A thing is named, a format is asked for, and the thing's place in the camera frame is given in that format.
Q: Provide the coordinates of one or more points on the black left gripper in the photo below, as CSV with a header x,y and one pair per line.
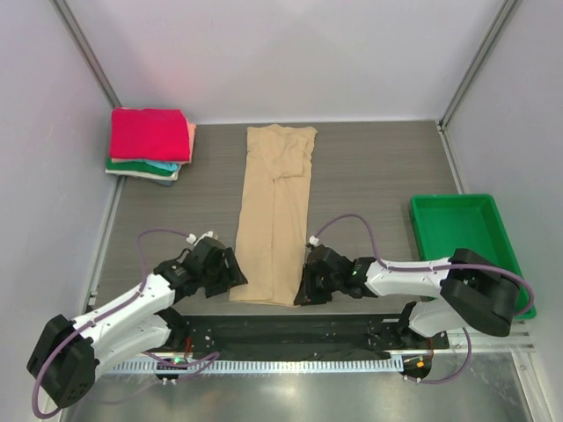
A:
x,y
231,275

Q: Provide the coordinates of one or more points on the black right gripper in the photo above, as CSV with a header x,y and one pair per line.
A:
x,y
307,294

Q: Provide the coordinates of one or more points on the beige t-shirt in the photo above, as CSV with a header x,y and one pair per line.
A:
x,y
272,225

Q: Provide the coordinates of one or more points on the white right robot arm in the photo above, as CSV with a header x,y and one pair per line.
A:
x,y
456,292

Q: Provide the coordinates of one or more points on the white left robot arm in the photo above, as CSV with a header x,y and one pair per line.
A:
x,y
72,353

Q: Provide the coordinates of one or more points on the folded grey-blue t-shirt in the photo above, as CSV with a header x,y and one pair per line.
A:
x,y
166,183

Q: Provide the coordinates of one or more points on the folded light blue t-shirt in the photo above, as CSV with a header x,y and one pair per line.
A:
x,y
164,166

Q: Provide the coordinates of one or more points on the folded green t-shirt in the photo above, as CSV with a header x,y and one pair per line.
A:
x,y
137,167

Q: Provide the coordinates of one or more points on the folded salmon pink t-shirt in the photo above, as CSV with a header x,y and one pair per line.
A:
x,y
191,127

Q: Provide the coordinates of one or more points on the folded magenta t-shirt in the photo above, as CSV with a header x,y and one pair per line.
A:
x,y
152,134

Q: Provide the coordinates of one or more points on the green plastic bin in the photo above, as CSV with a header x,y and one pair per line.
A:
x,y
444,223

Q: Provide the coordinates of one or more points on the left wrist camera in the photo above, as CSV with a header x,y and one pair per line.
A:
x,y
194,240

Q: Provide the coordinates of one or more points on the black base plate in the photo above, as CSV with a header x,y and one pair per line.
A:
x,y
268,334

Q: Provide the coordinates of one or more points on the white slotted cable duct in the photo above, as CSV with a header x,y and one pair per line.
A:
x,y
146,366

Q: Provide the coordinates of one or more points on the left aluminium frame post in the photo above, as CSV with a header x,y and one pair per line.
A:
x,y
77,35

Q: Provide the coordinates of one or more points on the aluminium frame post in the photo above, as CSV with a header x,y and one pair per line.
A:
x,y
77,35
492,35

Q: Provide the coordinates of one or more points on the right aluminium frame post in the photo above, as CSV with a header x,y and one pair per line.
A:
x,y
492,35

